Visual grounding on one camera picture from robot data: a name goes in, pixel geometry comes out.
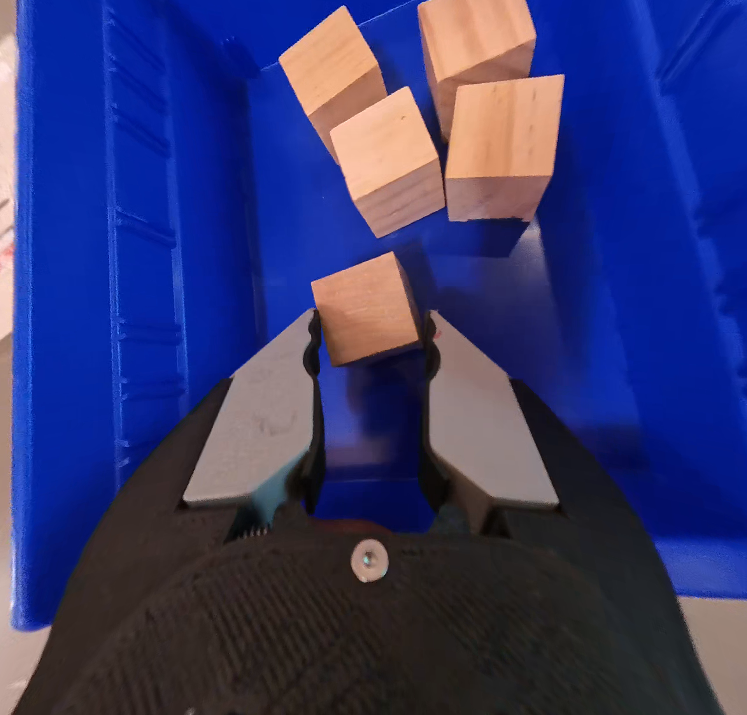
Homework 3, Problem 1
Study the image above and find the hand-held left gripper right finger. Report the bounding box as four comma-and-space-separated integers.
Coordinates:
417, 310, 560, 530

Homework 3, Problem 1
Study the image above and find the wooden cube with blue tape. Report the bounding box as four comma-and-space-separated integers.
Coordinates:
445, 74, 566, 223
278, 5, 388, 165
311, 252, 423, 368
330, 86, 446, 239
417, 0, 537, 144

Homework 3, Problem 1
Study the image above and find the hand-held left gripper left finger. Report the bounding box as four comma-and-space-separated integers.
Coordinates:
182, 309, 328, 522

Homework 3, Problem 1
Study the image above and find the blue plastic bin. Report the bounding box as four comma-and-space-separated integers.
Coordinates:
11, 0, 747, 631

